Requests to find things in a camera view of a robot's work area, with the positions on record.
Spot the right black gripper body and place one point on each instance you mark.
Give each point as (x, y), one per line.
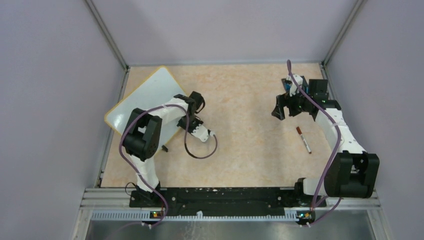
(296, 104)

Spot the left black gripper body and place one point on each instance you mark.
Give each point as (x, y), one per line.
(193, 122)

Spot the red-capped whiteboard marker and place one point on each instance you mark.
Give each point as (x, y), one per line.
(299, 131)

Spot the yellow-framed whiteboard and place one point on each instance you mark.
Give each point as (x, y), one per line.
(152, 91)

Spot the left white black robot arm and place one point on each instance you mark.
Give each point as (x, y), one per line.
(141, 137)

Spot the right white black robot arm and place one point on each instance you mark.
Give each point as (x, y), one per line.
(353, 171)

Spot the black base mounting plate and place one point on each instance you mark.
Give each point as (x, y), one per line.
(225, 201)

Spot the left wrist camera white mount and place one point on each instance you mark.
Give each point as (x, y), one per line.
(202, 133)

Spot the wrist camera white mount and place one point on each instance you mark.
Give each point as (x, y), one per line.
(202, 133)
(291, 88)

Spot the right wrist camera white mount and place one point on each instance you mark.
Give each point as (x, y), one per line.
(291, 88)

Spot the white cable duct strip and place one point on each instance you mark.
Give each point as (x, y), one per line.
(147, 216)

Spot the aluminium frame rail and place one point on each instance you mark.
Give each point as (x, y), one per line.
(333, 219)

